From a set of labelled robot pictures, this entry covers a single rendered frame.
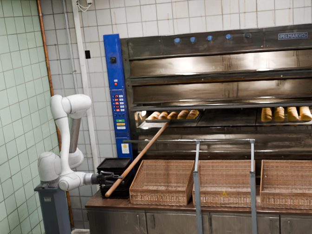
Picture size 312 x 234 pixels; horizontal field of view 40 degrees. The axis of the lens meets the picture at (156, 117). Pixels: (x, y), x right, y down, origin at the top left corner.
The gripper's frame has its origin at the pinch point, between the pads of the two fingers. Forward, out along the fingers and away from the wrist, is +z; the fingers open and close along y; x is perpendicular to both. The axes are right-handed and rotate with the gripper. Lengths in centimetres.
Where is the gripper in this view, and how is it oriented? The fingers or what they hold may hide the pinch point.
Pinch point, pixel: (119, 179)
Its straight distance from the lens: 312.1
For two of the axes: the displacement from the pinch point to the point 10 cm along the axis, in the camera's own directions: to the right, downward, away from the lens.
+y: 1.0, 9.7, 2.3
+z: 9.5, -0.3, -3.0
